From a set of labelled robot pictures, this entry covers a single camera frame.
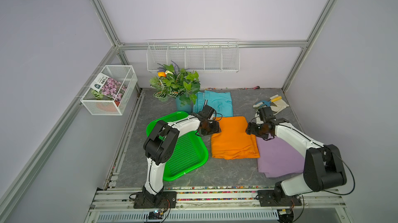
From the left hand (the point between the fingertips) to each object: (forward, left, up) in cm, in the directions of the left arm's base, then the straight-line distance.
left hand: (218, 132), depth 93 cm
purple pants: (-17, -32, -4) cm, 36 cm away
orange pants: (-7, -8, 0) cm, 11 cm away
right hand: (-1, -19, +2) cm, 19 cm away
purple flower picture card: (+12, +52, +29) cm, 61 cm away
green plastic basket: (-9, +17, -4) cm, 20 cm away
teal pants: (+24, -6, 0) cm, 24 cm away
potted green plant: (+11, +18, +30) cm, 37 cm away
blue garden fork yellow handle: (+22, -39, -3) cm, 44 cm away
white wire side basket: (+5, +59, +27) cm, 65 cm away
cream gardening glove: (+21, -49, -4) cm, 53 cm away
